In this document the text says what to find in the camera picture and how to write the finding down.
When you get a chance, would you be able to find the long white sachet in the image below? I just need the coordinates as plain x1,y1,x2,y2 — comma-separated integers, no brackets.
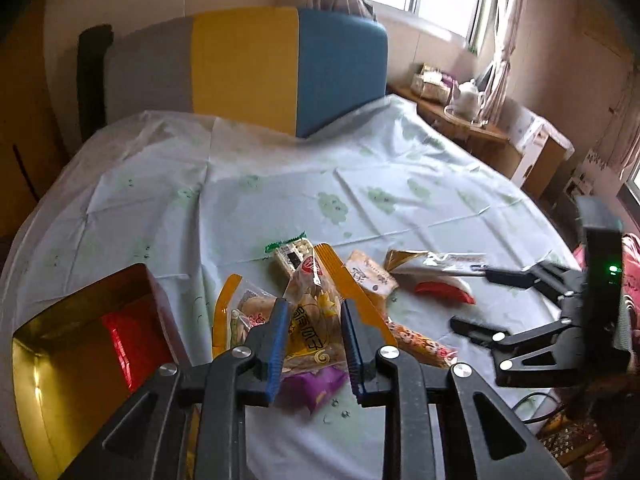
384,249,489,282

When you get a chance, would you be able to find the wooden side table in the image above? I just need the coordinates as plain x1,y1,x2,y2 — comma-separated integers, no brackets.
389,84,526,182

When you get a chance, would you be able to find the gold tin box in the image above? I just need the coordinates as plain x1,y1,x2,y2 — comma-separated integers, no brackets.
12,262,192,480

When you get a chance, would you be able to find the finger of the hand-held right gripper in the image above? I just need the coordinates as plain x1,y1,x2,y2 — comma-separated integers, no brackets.
450,314,582,389
481,259,585,307

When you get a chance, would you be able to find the orange-edged biscuit packet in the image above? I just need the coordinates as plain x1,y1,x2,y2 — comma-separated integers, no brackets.
213,274,282,362

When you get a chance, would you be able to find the purple snack packet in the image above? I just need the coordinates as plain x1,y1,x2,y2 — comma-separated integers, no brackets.
281,364,349,415

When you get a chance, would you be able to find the white printed sheet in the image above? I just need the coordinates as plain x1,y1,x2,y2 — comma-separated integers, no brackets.
0,94,581,480

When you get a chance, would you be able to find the basket of packets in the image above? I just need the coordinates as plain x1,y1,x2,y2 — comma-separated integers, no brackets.
411,63,460,102

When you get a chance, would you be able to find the patterned orange snack packet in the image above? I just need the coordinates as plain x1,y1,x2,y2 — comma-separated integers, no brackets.
389,321,459,370

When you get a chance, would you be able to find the red snack packet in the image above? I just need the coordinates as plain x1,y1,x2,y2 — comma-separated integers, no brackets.
101,311,177,394

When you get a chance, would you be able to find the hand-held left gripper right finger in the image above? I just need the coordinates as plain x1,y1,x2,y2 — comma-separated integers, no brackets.
340,300,572,480

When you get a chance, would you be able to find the dark patterned cloth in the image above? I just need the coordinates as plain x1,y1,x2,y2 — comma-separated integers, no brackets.
539,407,618,480

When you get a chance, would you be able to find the white teapot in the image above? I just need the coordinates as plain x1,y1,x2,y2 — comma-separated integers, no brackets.
444,79,487,122

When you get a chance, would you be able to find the cardboard box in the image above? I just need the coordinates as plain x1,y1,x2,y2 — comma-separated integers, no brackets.
502,102,577,202

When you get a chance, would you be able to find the tan bread packet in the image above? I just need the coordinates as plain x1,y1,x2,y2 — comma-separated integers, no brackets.
344,250,399,297

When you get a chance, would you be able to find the red and white packet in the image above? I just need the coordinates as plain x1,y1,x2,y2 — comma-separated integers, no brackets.
414,280,477,307

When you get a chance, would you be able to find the green-edged cracker packet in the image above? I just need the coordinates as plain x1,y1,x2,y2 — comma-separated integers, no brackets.
264,231,315,277

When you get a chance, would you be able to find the clear orange seed packet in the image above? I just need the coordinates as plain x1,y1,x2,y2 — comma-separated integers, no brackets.
281,243,401,377

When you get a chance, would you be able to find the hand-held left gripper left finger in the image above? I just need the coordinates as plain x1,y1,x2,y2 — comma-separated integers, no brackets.
59,298,293,480

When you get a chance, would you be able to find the black cable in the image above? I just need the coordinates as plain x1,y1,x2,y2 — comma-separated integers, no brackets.
519,391,568,428

